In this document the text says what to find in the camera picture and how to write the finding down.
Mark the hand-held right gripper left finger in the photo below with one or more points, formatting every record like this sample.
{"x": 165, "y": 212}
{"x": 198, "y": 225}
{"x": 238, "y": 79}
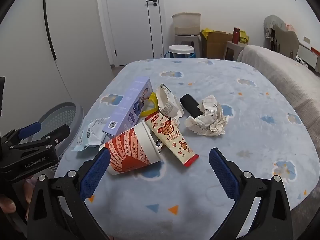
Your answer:
{"x": 96, "y": 172}

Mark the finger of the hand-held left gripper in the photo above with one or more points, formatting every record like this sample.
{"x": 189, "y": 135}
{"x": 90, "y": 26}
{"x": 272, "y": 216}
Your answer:
{"x": 56, "y": 133}
{"x": 30, "y": 129}

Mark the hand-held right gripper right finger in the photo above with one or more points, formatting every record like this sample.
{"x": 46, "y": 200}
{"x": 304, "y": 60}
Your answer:
{"x": 223, "y": 172}

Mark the grey mesh waste basket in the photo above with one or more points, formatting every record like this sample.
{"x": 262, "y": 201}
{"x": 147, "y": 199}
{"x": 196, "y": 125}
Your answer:
{"x": 62, "y": 115}

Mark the white plastic mailing bag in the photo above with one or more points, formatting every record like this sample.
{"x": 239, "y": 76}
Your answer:
{"x": 90, "y": 135}

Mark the red and white paper cup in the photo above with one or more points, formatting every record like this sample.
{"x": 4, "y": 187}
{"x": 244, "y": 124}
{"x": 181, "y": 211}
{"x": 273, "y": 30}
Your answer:
{"x": 130, "y": 152}

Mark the white paper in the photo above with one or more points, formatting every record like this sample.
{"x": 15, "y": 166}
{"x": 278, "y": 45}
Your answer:
{"x": 212, "y": 122}

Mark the cream and red snack wrapper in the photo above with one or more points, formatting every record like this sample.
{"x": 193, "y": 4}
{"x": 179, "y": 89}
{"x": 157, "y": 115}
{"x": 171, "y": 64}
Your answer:
{"x": 172, "y": 137}

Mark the black oblong case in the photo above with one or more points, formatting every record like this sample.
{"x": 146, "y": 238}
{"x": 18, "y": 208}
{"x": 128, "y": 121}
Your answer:
{"x": 190, "y": 103}

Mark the purple cardboard box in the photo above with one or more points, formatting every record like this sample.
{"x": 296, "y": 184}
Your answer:
{"x": 135, "y": 100}

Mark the person's left hand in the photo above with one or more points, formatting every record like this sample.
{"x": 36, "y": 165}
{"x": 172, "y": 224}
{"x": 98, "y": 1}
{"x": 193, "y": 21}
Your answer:
{"x": 7, "y": 206}

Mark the printed light blue blanket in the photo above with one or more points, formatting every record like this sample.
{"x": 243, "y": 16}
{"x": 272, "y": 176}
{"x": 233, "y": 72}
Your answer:
{"x": 250, "y": 130}

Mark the crumpled white carton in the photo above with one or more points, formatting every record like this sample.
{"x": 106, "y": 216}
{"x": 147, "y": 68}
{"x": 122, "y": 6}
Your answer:
{"x": 167, "y": 105}

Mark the white wardrobe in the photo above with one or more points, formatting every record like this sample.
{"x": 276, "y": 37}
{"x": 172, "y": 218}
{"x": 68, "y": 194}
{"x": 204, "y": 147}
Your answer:
{"x": 75, "y": 30}

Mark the beige knitted blanket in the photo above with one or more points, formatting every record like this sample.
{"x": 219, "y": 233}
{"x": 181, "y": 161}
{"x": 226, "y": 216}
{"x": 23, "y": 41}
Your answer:
{"x": 287, "y": 72}

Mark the beige plastic stool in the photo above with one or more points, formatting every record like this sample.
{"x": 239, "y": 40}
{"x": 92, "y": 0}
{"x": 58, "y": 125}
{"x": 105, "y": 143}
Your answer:
{"x": 235, "y": 50}

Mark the white door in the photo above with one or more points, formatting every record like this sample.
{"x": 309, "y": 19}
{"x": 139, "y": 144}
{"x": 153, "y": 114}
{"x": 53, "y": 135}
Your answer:
{"x": 130, "y": 30}

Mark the brown cardboard box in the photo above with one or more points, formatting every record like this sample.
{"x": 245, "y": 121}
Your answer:
{"x": 216, "y": 45}

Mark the white and blue bucket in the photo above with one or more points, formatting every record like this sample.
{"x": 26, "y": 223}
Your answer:
{"x": 181, "y": 50}

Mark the red thermos bottle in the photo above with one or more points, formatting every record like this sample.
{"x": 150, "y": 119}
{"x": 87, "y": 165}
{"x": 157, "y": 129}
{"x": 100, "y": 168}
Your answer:
{"x": 236, "y": 36}

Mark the yellow bag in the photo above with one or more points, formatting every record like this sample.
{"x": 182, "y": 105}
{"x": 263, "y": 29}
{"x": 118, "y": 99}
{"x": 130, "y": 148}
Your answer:
{"x": 244, "y": 37}

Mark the grey plastic stool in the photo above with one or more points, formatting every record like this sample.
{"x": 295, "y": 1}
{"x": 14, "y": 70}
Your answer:
{"x": 187, "y": 39}

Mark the yellow cloth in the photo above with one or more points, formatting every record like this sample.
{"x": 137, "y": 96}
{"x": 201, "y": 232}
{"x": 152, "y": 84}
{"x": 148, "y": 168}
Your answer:
{"x": 207, "y": 32}

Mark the beige chair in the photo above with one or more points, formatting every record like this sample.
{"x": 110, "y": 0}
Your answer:
{"x": 287, "y": 41}

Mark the white cabinet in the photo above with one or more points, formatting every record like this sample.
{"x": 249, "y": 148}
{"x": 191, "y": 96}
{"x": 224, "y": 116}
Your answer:
{"x": 310, "y": 53}

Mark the white storage bin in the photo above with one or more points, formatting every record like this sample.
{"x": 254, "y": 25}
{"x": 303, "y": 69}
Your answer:
{"x": 186, "y": 21}

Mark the grey cloth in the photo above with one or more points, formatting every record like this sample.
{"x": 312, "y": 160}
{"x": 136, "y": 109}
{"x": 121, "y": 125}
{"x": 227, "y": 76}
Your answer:
{"x": 272, "y": 23}

